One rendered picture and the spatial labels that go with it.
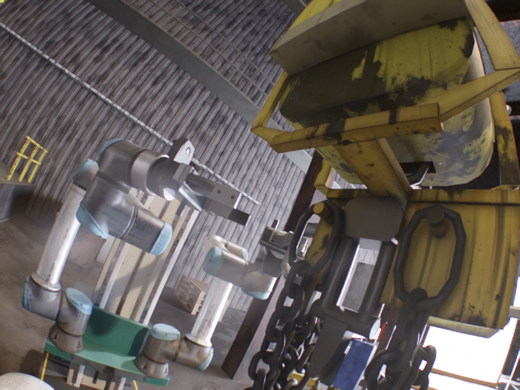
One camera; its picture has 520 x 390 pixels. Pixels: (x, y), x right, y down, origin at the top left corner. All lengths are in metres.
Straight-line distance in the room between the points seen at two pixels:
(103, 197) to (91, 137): 5.81
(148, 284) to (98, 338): 0.42
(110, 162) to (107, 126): 5.83
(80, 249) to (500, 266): 4.71
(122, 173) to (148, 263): 0.89
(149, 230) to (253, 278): 0.36
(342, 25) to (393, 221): 0.31
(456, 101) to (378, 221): 0.20
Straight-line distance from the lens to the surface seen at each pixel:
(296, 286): 0.38
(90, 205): 0.54
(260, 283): 0.77
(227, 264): 0.74
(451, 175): 0.43
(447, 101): 0.26
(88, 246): 4.59
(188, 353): 1.33
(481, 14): 0.40
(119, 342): 1.45
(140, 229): 0.56
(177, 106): 6.84
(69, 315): 1.21
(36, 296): 1.18
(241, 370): 3.35
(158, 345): 1.31
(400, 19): 0.41
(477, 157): 0.41
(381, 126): 0.25
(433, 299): 0.30
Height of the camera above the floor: 1.49
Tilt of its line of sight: 16 degrees up
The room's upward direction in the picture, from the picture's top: 25 degrees clockwise
